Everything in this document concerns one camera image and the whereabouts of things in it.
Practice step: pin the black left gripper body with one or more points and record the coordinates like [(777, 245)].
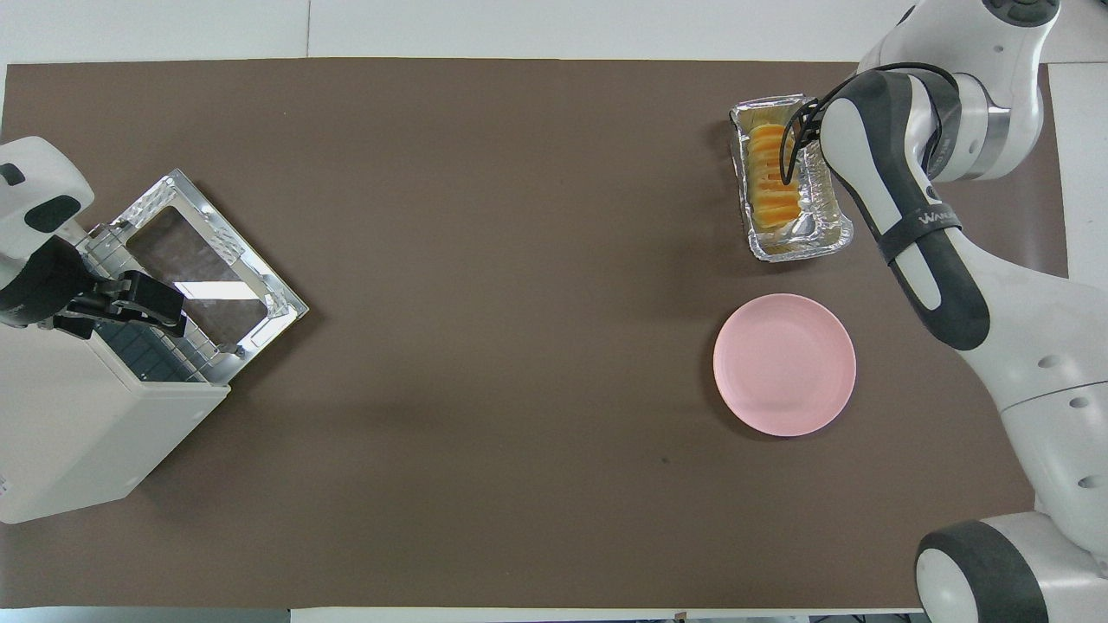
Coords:
[(39, 281)]

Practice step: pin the sliced golden bread loaf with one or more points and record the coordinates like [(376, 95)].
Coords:
[(766, 177)]

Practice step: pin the aluminium foil tray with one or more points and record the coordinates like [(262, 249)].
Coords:
[(818, 221)]

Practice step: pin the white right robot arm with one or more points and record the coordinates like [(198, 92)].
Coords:
[(1039, 329)]

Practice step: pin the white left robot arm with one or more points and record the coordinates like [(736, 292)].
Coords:
[(39, 190)]

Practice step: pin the glass oven door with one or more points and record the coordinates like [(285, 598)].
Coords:
[(251, 285)]

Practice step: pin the cream toaster oven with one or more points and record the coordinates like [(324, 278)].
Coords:
[(78, 433)]

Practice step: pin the brown table mat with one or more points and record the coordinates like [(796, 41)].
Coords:
[(485, 346)]

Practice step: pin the pink round plate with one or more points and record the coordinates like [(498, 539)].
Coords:
[(784, 364)]

